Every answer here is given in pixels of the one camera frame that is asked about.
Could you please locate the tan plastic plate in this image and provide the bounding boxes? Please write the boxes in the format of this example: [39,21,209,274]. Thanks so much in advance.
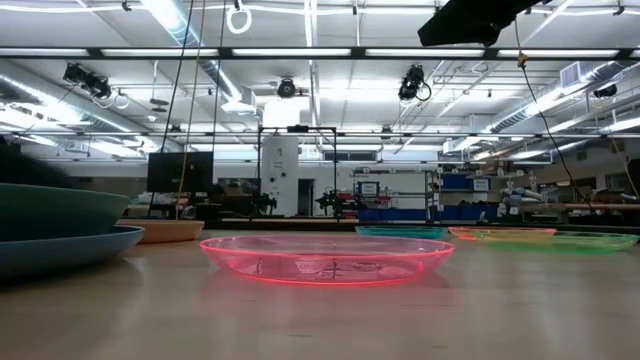
[115,218,206,245]

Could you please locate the clear pink plastic plate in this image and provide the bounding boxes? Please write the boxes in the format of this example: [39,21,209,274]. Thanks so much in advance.
[199,235,456,287]

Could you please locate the black frame stand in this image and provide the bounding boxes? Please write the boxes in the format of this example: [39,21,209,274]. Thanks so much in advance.
[256,125,339,220]

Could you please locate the clear green plastic plate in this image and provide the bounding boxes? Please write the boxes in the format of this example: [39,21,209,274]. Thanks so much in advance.
[471,229,640,255]

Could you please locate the white cabinet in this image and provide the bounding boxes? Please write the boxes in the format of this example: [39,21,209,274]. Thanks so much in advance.
[260,135,300,217]

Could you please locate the long black hanging cable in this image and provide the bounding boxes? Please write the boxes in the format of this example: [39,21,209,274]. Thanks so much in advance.
[513,18,600,215]

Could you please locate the blue storage bin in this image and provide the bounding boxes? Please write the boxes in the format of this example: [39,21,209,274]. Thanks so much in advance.
[430,203,501,223]
[357,207,431,223]
[440,172,472,192]

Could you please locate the silver air duct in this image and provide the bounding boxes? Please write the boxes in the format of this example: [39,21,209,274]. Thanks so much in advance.
[138,0,247,104]
[485,58,640,135]

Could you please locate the black ceiling camera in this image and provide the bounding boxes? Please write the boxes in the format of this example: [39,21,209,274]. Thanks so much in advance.
[276,76,298,100]
[62,62,113,100]
[397,64,433,103]

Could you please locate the black aluminium table frame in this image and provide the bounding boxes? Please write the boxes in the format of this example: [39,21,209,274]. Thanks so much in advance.
[124,216,640,236]

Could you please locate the clear orange plastic plate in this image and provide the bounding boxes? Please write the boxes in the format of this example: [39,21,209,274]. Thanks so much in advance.
[447,226,558,242]

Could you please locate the black monitor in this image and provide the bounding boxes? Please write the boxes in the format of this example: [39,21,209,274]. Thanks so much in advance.
[146,151,215,194]

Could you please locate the black overhead beam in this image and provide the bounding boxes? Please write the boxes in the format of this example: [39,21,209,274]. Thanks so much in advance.
[0,46,640,62]

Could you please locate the clear cyan plastic plate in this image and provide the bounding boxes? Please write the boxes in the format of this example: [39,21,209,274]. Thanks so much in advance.
[354,225,449,241]

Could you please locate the dark green bowl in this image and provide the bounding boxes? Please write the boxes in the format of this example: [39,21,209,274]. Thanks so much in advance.
[0,182,131,242]

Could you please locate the white hanging ring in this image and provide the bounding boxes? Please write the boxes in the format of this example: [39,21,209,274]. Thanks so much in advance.
[225,2,254,36]

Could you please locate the yellow hanging cable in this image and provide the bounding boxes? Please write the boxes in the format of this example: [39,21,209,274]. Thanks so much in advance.
[174,0,207,220]

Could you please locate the large blue plastic plate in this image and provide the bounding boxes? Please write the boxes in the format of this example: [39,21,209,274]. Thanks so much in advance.
[0,224,146,280]

